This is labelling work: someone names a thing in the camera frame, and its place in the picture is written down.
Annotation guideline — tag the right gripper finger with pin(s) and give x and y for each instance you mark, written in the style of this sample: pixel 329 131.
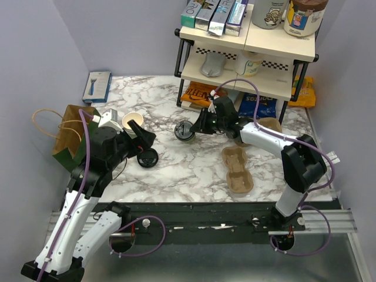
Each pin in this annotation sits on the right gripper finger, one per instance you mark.
pixel 197 128
pixel 204 118

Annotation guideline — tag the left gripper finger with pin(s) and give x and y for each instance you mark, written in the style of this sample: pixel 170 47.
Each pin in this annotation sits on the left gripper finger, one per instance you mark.
pixel 142 136
pixel 141 147

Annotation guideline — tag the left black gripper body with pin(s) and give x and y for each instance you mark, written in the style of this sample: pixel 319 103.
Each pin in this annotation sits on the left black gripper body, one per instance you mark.
pixel 126 146

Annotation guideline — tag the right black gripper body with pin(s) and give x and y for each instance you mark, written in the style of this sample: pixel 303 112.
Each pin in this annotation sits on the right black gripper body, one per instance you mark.
pixel 215 123

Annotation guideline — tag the black plastic lid stack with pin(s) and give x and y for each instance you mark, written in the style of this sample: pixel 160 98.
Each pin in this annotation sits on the black plastic lid stack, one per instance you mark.
pixel 148 158

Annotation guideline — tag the single black plastic lid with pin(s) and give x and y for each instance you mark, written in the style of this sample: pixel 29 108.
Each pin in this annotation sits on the single black plastic lid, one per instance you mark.
pixel 182 128

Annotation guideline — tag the single green paper cup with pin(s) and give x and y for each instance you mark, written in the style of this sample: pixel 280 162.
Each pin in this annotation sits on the single green paper cup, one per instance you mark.
pixel 188 138

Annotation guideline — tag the brown paper bag green side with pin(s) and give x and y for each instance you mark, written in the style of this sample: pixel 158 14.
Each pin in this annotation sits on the brown paper bag green side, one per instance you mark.
pixel 70 147

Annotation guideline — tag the brown pulp cup carrier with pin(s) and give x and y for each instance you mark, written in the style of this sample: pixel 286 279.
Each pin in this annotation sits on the brown pulp cup carrier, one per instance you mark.
pixel 239 179
pixel 270 123

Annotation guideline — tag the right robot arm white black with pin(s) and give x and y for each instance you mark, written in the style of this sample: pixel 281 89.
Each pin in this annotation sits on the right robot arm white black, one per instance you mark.
pixel 303 165

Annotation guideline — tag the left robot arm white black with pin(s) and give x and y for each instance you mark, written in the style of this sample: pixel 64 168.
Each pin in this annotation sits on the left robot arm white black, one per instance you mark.
pixel 66 252

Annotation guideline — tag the orange kettle chips bag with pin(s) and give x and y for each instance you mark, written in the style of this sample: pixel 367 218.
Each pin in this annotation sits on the orange kettle chips bag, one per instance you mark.
pixel 198 93

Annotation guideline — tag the blue doritos chips bag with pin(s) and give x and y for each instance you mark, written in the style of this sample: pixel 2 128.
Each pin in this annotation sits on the blue doritos chips bag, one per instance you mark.
pixel 266 107

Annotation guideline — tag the white paper roll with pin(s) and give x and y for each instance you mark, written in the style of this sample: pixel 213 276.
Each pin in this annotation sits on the white paper roll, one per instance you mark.
pixel 248 63

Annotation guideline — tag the blue razor package box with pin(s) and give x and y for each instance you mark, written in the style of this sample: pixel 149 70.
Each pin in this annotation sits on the blue razor package box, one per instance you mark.
pixel 97 87

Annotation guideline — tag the cream black tiered shelf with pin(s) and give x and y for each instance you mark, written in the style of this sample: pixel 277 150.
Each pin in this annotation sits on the cream black tiered shelf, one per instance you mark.
pixel 268 61

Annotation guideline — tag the yellow snack bag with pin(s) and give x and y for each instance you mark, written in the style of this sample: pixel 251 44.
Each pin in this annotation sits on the yellow snack bag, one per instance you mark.
pixel 306 98

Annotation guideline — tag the silver blue toothpaste box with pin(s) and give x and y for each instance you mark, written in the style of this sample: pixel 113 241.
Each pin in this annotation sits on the silver blue toothpaste box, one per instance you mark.
pixel 219 19

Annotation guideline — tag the white blue toothpaste box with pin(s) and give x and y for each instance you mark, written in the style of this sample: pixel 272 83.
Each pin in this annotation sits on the white blue toothpaste box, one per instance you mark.
pixel 235 19

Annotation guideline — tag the teal toothpaste box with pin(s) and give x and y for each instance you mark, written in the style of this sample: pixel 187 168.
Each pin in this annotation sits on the teal toothpaste box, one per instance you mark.
pixel 188 16

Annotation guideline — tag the grey cartoon mug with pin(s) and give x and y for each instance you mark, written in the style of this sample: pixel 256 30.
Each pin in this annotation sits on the grey cartoon mug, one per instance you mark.
pixel 267 14

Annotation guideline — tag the grey cup with straws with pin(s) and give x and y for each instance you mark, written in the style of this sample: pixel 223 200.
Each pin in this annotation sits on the grey cup with straws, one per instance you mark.
pixel 333 157

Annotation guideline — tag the white cartoon canister brown lid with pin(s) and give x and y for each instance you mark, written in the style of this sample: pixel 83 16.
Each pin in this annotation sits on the white cartoon canister brown lid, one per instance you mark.
pixel 303 17

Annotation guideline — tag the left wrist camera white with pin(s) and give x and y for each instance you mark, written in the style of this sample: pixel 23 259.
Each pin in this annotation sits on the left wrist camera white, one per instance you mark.
pixel 108 119

